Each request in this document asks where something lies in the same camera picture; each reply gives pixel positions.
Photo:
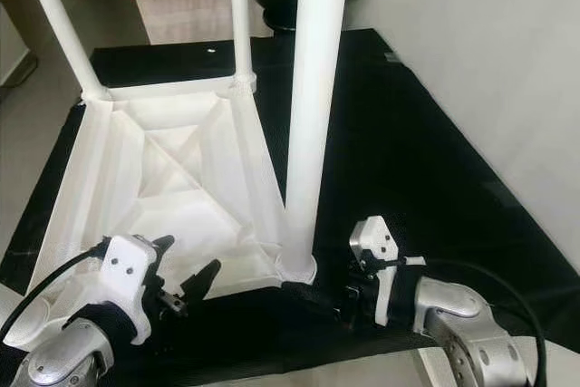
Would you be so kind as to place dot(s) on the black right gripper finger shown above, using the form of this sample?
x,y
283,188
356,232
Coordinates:
x,y
313,296

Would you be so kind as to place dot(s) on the white lace covered stand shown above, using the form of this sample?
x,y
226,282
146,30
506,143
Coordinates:
x,y
186,15

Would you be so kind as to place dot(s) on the grey tape strip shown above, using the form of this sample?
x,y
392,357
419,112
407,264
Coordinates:
x,y
392,56

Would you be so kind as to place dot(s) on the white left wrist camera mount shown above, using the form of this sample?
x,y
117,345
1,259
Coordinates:
x,y
127,278

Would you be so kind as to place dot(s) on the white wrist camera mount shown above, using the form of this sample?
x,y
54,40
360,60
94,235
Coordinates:
x,y
372,237
127,278

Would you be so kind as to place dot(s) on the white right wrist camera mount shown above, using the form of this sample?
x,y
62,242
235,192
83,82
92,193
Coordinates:
x,y
372,237

